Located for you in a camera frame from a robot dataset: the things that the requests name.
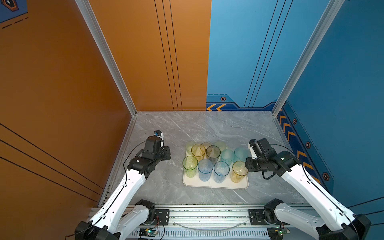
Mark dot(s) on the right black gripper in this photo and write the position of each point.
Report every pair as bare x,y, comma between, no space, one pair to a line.
248,163

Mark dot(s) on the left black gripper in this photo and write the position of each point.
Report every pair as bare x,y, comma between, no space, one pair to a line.
166,150

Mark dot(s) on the teal glass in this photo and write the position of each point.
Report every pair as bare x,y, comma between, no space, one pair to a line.
241,154
228,156

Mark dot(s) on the tall yellow glass back row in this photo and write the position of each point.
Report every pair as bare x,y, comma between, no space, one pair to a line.
239,171

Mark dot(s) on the short pale green glass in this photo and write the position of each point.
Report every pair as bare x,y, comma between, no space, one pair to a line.
189,146

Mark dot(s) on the tall green glass back row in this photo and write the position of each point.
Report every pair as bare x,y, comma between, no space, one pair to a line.
190,164

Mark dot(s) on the tall amber glass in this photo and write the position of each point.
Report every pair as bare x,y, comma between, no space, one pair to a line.
198,151

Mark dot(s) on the tall grey-blue glass back row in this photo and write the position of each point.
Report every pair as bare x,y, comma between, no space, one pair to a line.
221,170

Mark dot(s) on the short light green glass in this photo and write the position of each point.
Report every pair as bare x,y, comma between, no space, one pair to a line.
221,145

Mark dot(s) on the tall blue glass back row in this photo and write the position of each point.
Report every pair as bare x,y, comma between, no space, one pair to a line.
205,168

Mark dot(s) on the dark smoky grey glass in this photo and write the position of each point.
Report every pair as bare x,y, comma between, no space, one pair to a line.
213,153

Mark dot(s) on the short yellow glass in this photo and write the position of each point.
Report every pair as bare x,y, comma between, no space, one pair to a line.
206,144

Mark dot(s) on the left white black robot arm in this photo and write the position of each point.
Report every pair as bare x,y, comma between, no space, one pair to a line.
110,223

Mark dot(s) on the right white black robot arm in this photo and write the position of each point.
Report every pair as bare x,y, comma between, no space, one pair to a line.
335,221

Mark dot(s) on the white rectangular plastic tray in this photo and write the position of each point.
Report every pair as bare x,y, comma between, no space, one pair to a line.
226,184

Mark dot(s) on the right green circuit board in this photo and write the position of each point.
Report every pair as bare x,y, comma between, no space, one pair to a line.
277,233

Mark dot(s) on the green circuit board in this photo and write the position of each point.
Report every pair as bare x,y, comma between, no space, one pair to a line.
277,233
148,233

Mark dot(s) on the left green circuit board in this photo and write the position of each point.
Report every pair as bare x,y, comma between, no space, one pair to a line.
148,233

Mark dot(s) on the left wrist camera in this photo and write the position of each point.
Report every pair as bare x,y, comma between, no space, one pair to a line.
160,135

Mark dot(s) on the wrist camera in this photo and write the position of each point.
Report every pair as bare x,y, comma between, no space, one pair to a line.
160,135
254,148

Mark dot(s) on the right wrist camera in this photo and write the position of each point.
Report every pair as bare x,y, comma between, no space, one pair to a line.
254,148

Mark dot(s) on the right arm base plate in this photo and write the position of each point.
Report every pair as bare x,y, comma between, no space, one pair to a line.
263,217

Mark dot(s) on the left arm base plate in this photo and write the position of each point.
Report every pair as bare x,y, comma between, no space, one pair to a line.
157,216

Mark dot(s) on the left aluminium corner post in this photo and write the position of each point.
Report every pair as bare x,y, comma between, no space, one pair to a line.
101,42

